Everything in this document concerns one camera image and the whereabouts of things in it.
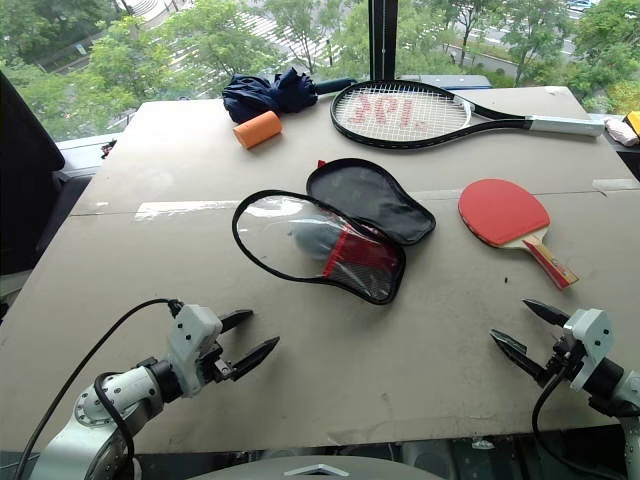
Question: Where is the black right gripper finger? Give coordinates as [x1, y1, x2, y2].
[489, 328, 550, 387]
[521, 298, 572, 329]

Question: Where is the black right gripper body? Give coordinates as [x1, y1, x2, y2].
[543, 327, 587, 387]

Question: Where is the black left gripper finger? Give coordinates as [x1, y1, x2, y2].
[217, 309, 255, 335]
[230, 336, 281, 381]

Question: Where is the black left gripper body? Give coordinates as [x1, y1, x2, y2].
[196, 331, 237, 387]

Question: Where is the red table tennis paddle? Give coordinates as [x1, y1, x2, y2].
[457, 178, 581, 291]

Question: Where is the black clear paddle case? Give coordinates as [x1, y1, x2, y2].
[231, 157, 437, 305]

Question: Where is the black white tennis racket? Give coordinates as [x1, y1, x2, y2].
[328, 79, 605, 150]

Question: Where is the orange foam cylinder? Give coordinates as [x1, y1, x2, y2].
[232, 110, 285, 151]

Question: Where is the pink crumpled cloth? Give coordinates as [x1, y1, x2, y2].
[603, 117, 640, 148]

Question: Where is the navy blue folded umbrella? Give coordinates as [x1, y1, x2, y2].
[221, 68, 359, 125]

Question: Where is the black chair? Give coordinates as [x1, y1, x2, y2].
[0, 69, 67, 277]

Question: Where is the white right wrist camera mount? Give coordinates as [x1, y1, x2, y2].
[561, 307, 615, 394]

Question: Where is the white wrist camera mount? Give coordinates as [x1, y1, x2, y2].
[561, 307, 615, 394]
[167, 303, 224, 399]

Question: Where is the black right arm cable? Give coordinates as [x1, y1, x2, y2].
[530, 349, 576, 456]

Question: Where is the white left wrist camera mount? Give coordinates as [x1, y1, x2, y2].
[167, 303, 224, 399]

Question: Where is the black window frame post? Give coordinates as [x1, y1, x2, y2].
[368, 0, 399, 81]

